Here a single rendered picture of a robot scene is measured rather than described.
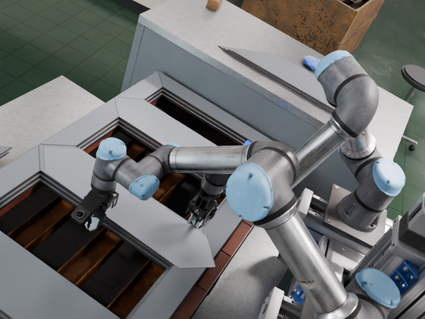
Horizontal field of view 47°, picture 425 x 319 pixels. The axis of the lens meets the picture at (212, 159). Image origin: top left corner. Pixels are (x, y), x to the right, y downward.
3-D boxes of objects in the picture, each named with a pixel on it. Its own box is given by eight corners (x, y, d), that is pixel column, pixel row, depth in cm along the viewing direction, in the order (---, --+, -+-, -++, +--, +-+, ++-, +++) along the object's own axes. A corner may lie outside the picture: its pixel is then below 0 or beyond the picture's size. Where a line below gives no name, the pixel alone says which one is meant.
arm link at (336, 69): (358, 188, 174) (331, 90, 132) (338, 157, 184) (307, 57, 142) (389, 172, 173) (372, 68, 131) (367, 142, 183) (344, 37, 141)
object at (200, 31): (137, 21, 231) (139, 14, 228) (199, -7, 276) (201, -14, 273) (386, 169, 208) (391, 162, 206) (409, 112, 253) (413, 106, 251)
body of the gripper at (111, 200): (116, 206, 156) (124, 180, 148) (99, 222, 149) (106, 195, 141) (97, 193, 157) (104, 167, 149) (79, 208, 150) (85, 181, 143)
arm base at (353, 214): (377, 211, 181) (393, 193, 175) (374, 239, 170) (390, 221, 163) (340, 192, 182) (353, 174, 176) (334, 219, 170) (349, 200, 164)
